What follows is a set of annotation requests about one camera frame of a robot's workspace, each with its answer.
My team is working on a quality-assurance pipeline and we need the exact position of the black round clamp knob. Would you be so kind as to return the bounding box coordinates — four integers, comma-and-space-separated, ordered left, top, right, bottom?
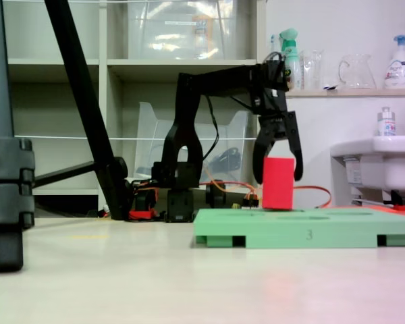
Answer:
205, 184, 227, 209

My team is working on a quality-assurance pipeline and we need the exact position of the white pump bottle blue cap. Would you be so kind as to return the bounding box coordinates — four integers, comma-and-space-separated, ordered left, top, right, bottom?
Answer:
383, 34, 405, 90

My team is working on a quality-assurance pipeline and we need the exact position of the clear measuring beaker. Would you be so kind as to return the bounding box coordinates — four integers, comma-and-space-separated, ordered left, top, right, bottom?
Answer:
299, 49, 325, 90

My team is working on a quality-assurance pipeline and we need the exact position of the clear glass pitcher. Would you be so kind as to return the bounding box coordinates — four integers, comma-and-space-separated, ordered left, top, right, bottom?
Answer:
337, 53, 377, 90

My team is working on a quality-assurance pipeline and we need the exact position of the black slanted tripod leg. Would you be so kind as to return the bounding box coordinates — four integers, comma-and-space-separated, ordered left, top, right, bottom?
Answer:
43, 0, 130, 221

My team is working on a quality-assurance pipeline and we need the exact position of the green shape sorting board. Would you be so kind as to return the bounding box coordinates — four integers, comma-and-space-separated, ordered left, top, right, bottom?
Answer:
192, 207, 405, 250

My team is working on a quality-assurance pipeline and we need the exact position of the small red black clamp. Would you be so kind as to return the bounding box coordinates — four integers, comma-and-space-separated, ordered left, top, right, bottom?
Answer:
389, 190, 405, 212

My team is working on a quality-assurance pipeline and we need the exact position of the green spray bottle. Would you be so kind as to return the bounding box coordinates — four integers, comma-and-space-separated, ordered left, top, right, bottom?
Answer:
279, 28, 302, 90

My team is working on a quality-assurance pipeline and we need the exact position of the thin black tripod brace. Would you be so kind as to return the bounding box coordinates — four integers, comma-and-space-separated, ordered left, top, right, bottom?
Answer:
33, 161, 97, 189

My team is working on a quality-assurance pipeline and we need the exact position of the beige shelf unit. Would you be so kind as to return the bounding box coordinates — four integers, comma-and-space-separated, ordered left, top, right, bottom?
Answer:
1, 0, 267, 217

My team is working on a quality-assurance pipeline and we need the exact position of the red square block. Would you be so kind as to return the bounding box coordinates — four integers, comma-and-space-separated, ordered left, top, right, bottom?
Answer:
262, 156, 296, 211

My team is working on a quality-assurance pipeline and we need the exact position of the small circuit board with connectors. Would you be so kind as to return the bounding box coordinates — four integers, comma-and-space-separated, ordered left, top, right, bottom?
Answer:
242, 193, 263, 209

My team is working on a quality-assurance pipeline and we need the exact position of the coiled black cable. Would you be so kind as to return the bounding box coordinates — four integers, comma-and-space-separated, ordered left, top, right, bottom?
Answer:
209, 146, 242, 180

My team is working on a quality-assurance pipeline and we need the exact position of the white sink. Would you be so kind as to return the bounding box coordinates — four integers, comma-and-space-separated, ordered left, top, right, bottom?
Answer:
329, 135, 405, 194

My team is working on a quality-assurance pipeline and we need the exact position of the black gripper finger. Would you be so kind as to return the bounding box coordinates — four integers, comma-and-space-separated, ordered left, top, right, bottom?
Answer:
252, 116, 281, 186
282, 110, 304, 182

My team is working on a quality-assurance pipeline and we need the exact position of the orange labelled packet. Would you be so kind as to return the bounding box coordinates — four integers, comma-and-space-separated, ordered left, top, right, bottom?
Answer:
191, 12, 214, 59

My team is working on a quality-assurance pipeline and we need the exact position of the orange flat cable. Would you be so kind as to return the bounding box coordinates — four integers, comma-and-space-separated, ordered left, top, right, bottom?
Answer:
202, 165, 333, 209

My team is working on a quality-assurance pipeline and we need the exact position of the clear plastic storage box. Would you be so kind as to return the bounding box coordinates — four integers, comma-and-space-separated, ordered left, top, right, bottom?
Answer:
126, 0, 239, 61

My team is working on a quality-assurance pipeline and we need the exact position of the black robot wire bundle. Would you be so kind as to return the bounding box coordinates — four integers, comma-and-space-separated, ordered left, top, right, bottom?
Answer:
202, 94, 257, 161

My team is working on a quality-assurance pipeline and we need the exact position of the small clear capped bottle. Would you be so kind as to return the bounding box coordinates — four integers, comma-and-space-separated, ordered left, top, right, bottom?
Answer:
377, 106, 398, 138

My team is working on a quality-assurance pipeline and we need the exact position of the thick grey tripod leg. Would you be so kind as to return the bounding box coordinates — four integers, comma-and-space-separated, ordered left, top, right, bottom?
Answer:
0, 0, 36, 273

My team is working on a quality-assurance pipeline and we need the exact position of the white cord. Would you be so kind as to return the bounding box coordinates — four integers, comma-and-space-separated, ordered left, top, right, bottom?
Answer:
13, 131, 272, 141

